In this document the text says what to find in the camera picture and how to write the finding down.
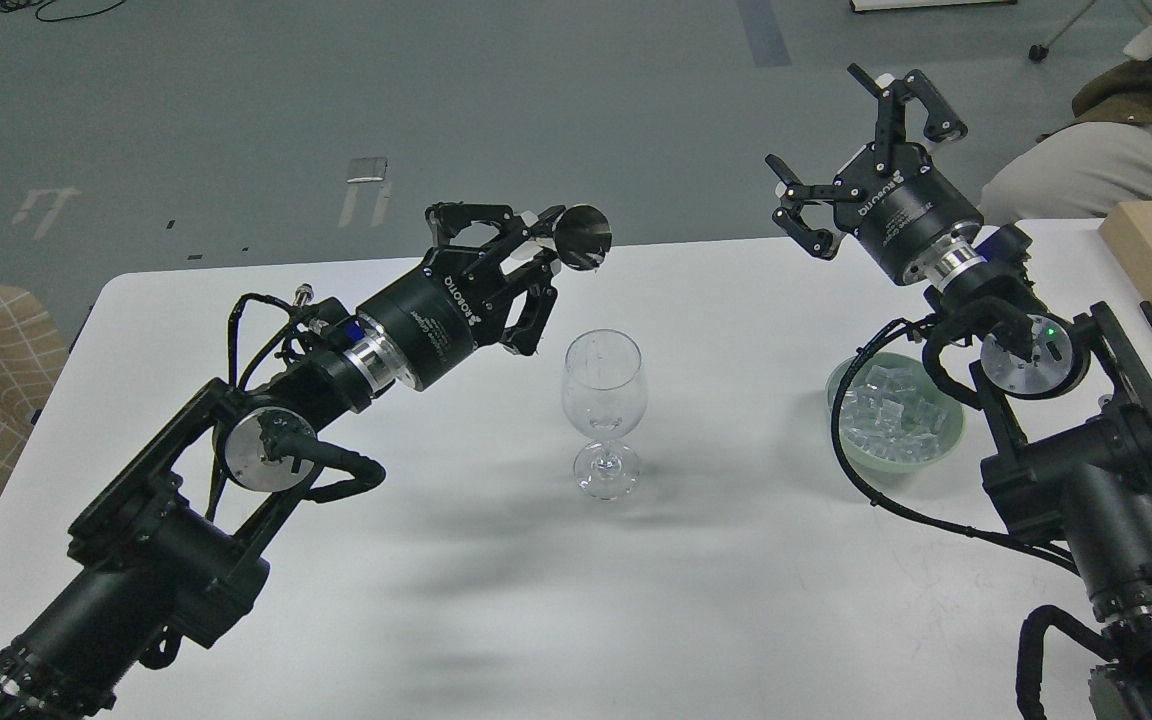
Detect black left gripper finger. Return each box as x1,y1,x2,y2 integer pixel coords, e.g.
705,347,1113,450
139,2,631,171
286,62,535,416
424,202,532,266
492,255,561,356

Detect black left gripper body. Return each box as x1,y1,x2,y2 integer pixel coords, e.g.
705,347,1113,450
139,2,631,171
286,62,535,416
356,251,524,391

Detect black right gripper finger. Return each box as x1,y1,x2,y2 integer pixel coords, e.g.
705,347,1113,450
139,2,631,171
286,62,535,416
765,153,846,262
847,65,969,174

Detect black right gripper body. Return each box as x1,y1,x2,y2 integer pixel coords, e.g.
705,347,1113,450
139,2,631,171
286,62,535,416
835,143,983,286

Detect steel double jigger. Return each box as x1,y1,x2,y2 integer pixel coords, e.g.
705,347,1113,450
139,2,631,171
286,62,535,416
526,204,612,272

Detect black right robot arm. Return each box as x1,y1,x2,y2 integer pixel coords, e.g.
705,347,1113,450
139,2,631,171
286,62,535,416
765,65,1152,719

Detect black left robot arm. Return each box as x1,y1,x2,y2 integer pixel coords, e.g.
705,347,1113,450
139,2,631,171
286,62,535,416
0,202,611,719

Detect clear wine glass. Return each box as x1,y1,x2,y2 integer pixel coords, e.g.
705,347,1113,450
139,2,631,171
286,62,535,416
561,328,647,501

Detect clear ice cubes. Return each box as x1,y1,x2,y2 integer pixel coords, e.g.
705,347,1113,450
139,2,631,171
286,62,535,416
840,364,948,465

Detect office chair base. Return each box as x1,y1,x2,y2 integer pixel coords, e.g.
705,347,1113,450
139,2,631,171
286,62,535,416
1026,0,1097,65

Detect green bowl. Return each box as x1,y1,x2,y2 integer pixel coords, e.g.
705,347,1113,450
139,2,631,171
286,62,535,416
838,353,964,475

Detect seated person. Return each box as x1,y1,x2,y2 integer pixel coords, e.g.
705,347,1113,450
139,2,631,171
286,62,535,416
978,53,1152,225

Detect black floor cable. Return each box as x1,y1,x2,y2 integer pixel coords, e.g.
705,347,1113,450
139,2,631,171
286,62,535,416
0,0,127,43

